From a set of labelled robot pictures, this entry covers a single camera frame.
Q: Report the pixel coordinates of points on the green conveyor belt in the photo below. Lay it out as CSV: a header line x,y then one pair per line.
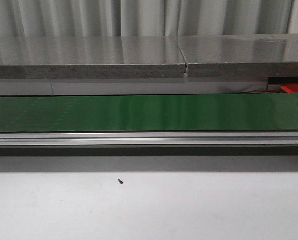
x,y
200,112

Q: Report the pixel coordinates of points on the grey stone shelf slab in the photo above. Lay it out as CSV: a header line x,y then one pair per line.
x,y
264,57

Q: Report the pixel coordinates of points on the white pleated curtain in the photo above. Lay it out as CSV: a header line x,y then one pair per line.
x,y
149,18

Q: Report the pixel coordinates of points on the aluminium conveyor frame rail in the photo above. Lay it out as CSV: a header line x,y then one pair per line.
x,y
177,138

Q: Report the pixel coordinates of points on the red plastic tray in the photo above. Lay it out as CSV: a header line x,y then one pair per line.
x,y
290,88

